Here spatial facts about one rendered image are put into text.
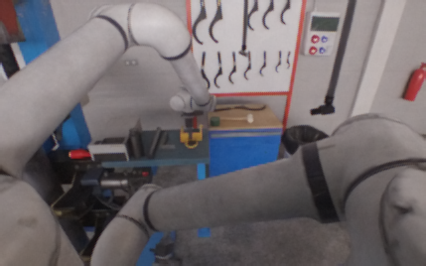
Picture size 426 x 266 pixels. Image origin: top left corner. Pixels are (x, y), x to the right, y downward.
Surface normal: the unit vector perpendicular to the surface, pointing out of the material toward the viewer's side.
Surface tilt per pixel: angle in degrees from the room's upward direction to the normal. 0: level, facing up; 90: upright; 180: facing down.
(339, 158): 40
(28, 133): 88
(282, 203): 80
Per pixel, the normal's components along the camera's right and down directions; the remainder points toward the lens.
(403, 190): -0.25, -0.84
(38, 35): 0.06, 0.49
